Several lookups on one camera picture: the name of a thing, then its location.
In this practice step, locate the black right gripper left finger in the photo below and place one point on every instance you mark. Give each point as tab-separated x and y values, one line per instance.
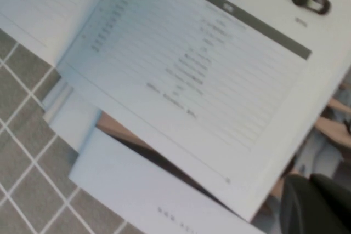
301	212

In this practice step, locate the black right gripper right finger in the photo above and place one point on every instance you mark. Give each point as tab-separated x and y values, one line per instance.
337	204

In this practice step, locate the white product catalogue book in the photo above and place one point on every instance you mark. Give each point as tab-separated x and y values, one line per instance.
192	67

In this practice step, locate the brochure with office photo cover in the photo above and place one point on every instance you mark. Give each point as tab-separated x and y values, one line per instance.
137	182

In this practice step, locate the white booklet stack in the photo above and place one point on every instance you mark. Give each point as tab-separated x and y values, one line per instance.
74	113

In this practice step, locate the grey white-checked tablecloth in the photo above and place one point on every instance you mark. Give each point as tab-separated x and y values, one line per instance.
24	135

